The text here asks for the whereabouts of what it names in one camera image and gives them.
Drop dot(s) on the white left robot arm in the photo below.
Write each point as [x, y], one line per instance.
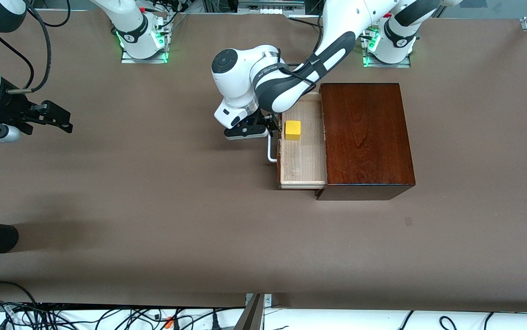
[238, 78]

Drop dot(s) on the orange plug connector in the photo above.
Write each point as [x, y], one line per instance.
[169, 323]

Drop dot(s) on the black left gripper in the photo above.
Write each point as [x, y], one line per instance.
[260, 121]

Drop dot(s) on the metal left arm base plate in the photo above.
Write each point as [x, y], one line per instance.
[396, 65]

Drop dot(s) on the dark brown wooden cabinet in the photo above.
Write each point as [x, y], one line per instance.
[364, 133]

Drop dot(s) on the grey metal camera pole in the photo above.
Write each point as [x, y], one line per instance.
[250, 316]

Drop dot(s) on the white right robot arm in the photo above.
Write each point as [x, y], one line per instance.
[128, 18]

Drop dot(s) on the small aluminium mounting bracket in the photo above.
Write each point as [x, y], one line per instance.
[268, 299]

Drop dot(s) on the silver equipment box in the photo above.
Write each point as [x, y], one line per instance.
[270, 5]

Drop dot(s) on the light wood drawer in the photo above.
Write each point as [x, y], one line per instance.
[302, 160]

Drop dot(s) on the yellow wooden cube block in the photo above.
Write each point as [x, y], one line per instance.
[293, 129]

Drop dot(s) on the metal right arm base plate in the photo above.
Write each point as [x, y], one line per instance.
[144, 60]

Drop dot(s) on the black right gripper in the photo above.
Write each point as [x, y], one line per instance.
[3, 111]

